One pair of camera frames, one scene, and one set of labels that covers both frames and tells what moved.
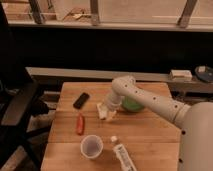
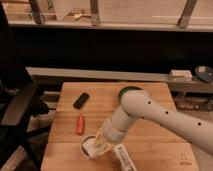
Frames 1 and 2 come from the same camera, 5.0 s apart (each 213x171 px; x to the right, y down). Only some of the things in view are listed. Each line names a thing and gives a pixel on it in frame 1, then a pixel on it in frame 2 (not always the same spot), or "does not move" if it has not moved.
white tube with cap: [126, 161] does not move
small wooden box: [181, 75] does not move
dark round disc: [206, 76] does not move
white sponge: [102, 111] → [91, 145]
